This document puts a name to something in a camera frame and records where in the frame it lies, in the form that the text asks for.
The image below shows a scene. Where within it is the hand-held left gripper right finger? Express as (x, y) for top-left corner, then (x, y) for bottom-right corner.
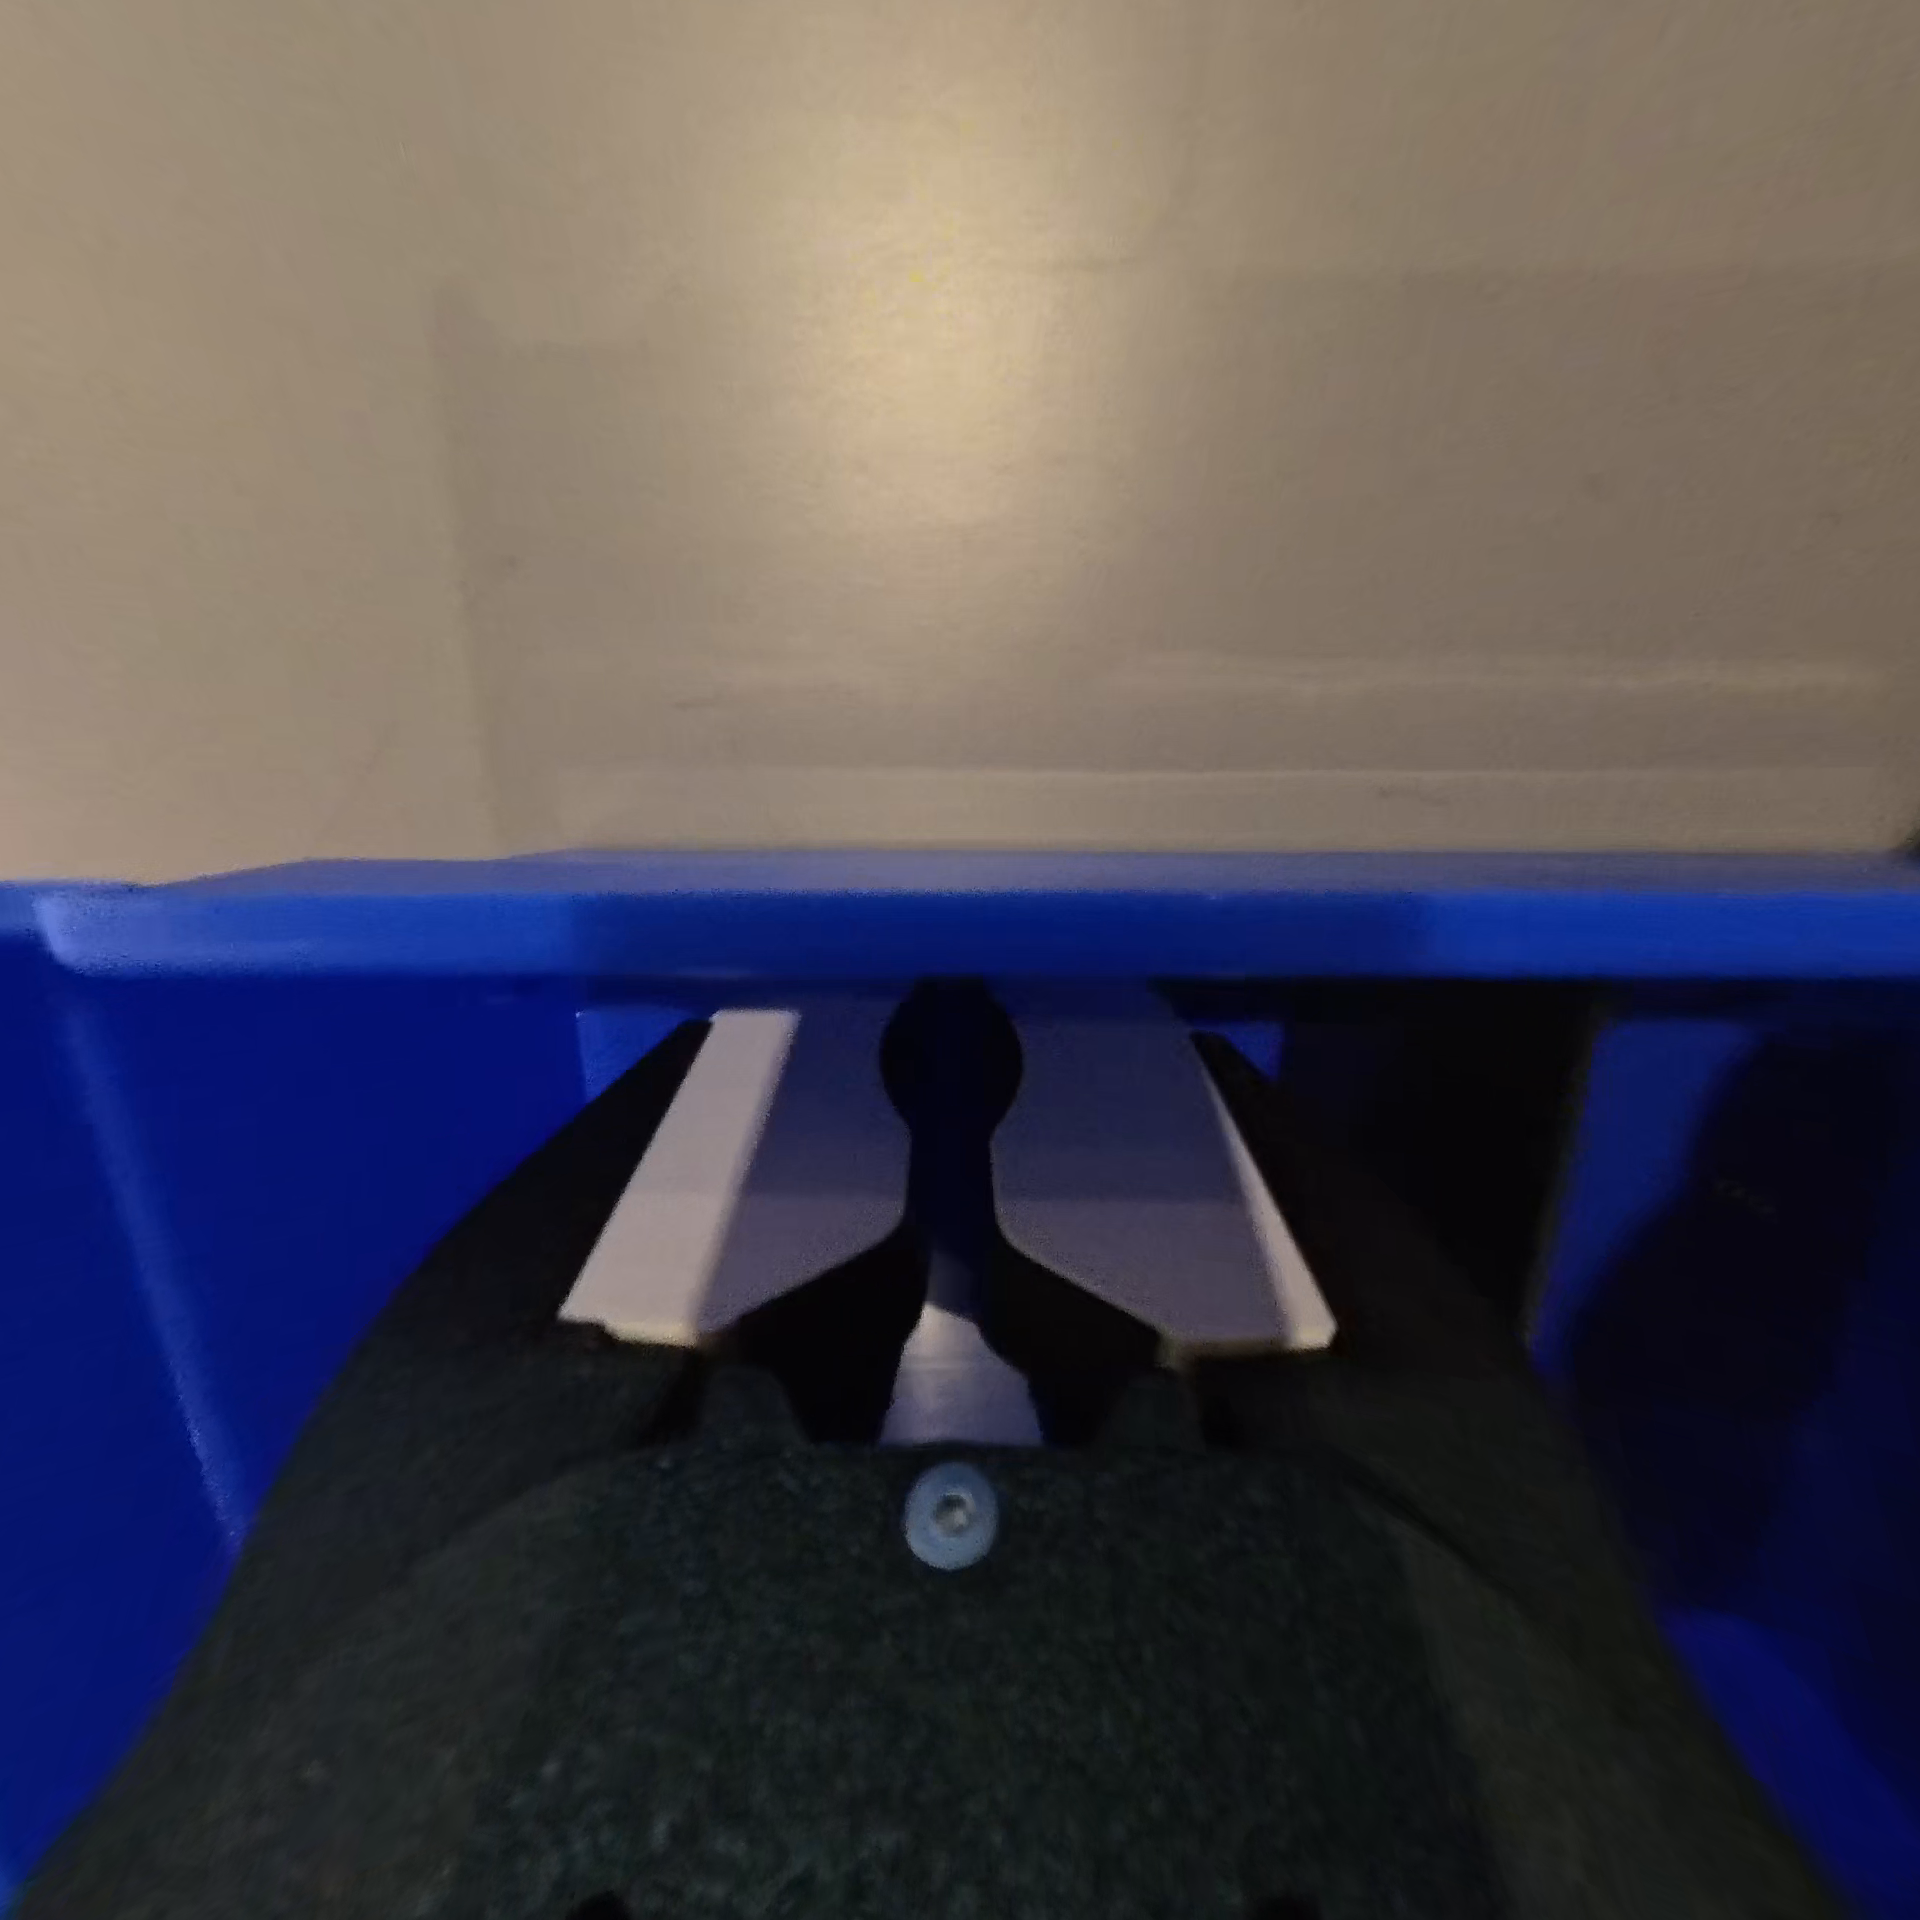
(983, 988), (1340, 1364)

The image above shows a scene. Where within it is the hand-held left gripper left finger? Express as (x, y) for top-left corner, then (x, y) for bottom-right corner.
(557, 990), (934, 1347)

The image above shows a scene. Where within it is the blue plastic parts bin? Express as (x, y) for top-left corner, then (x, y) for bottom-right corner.
(0, 848), (1920, 1920)

